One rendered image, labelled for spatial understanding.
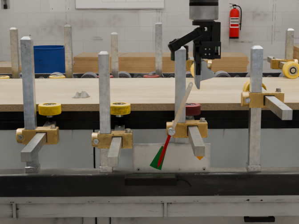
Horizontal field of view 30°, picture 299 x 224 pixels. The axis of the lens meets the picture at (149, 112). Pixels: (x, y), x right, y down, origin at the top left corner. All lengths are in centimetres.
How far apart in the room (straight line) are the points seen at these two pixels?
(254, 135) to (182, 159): 25
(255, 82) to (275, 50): 722
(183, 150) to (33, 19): 757
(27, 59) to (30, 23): 746
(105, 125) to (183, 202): 38
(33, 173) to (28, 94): 27
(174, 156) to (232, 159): 33
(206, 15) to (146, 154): 50
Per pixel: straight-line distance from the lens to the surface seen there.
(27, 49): 186
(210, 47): 174
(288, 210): 203
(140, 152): 187
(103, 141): 186
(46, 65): 746
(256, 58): 185
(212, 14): 172
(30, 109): 188
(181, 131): 185
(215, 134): 210
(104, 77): 183
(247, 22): 900
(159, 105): 205
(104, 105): 184
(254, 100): 186
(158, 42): 291
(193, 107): 195
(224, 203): 197
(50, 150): 213
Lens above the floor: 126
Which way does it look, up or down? 11 degrees down
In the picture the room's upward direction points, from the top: straight up
